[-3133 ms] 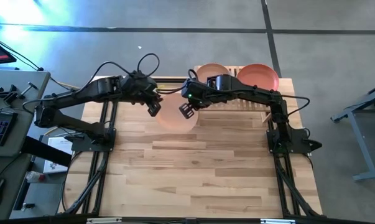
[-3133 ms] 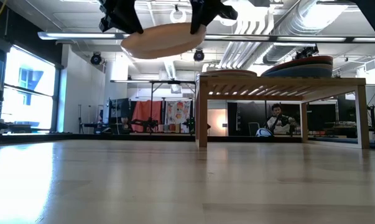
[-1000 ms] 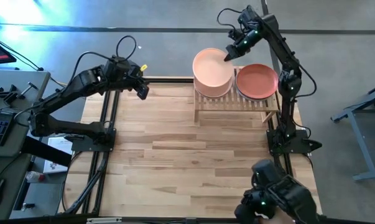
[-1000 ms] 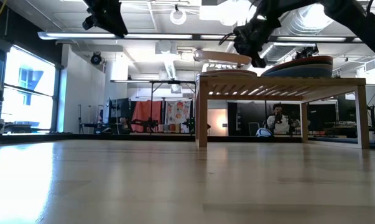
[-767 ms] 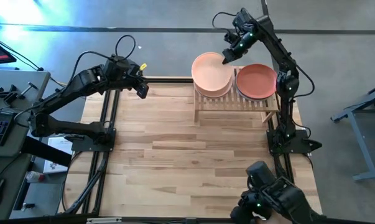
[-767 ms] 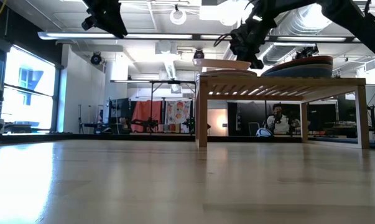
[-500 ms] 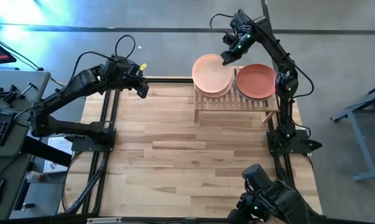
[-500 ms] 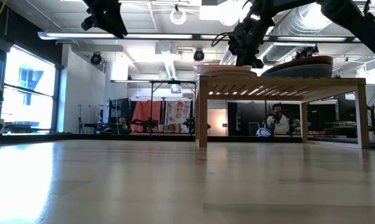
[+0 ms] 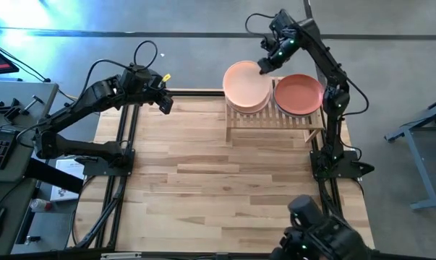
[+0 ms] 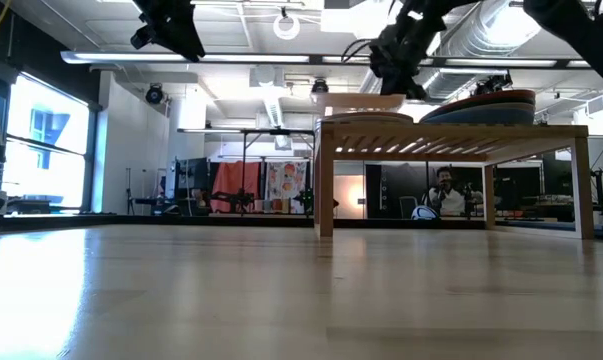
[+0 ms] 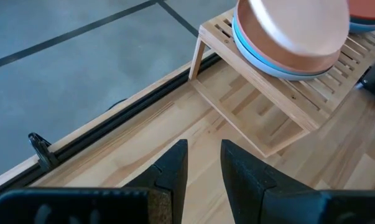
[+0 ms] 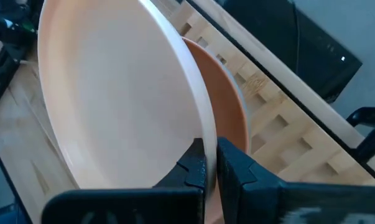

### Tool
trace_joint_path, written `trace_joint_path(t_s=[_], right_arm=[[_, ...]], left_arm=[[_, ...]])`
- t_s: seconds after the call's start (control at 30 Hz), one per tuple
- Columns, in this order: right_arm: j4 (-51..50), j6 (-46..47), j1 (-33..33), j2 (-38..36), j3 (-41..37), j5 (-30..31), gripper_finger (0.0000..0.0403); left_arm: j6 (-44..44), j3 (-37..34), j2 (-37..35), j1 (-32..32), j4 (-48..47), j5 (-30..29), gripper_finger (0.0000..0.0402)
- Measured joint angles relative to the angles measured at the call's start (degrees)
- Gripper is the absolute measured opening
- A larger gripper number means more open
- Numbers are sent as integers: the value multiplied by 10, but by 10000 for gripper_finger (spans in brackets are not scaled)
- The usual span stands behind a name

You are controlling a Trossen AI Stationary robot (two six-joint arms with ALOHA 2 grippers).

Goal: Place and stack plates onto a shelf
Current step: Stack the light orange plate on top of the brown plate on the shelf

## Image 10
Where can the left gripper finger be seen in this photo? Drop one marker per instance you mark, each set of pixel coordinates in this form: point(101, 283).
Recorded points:
point(191, 47)

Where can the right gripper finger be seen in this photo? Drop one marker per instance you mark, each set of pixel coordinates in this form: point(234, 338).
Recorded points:
point(398, 82)

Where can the beige grey plate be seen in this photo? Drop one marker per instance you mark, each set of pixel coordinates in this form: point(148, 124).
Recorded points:
point(371, 119)

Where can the cream peach plate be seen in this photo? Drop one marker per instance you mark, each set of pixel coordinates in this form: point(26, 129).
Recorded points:
point(351, 102)

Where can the blue bowl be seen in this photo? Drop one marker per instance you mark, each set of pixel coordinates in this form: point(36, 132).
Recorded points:
point(481, 117)

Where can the orange red plate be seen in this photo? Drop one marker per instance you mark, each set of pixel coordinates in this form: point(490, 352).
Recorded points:
point(511, 95)

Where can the dark green plate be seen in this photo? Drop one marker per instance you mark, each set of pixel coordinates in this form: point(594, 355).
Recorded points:
point(511, 103)

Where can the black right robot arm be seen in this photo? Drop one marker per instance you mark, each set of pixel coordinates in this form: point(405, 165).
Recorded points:
point(581, 35)

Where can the wooden slatted shelf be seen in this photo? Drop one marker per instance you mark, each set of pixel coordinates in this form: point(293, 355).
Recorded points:
point(431, 131)

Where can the black stage spotlight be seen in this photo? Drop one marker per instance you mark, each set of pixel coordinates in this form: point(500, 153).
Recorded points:
point(496, 82)
point(154, 95)
point(319, 86)

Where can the long linear ceiling light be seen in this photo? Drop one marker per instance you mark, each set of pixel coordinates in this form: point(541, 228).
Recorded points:
point(106, 57)

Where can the dark dotted panel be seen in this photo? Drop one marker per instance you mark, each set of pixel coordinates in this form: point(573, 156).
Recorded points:
point(396, 185)

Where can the glowing orange panel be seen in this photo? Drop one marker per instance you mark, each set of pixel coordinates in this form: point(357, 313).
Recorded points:
point(350, 192)

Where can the person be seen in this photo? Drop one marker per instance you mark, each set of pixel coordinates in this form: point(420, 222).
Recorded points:
point(451, 200)

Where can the white and blue ball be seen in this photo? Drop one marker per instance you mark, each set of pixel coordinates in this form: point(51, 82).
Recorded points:
point(425, 213)

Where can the red cloth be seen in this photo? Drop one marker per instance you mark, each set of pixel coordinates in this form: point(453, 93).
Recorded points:
point(233, 180)

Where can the floral patterned cloth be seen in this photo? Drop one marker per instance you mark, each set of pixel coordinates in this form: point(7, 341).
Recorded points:
point(286, 180)

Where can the large window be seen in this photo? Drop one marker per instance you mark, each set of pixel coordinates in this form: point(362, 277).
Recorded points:
point(46, 150)

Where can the white air vent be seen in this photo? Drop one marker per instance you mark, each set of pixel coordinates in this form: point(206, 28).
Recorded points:
point(595, 105)

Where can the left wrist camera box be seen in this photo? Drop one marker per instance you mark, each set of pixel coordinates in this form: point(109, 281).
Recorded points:
point(141, 37)

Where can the silver ventilation duct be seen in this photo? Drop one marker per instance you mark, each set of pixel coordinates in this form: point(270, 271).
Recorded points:
point(481, 45)

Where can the black folding table frame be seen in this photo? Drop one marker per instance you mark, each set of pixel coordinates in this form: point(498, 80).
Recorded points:
point(261, 131)

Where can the black aluminium frame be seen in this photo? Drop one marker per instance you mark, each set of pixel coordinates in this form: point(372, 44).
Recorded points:
point(131, 221)

